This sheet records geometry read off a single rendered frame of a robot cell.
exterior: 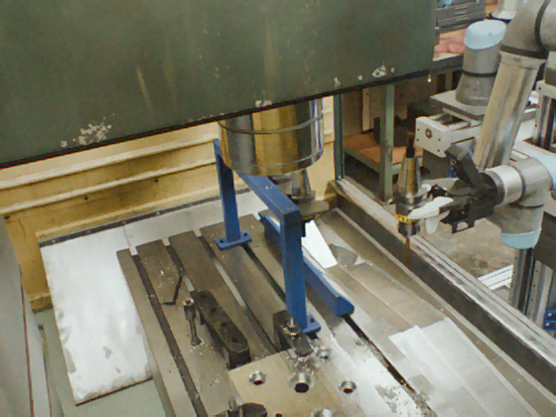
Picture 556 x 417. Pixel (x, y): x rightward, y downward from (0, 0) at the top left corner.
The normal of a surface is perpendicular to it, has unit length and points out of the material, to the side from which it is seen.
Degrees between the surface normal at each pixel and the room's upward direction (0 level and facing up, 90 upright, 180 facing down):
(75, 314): 26
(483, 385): 8
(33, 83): 90
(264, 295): 0
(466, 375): 8
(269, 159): 90
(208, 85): 90
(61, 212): 90
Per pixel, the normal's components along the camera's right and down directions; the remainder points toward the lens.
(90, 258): 0.10, -0.62
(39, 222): 0.40, 0.42
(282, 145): 0.18, 0.47
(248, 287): -0.07, -0.87
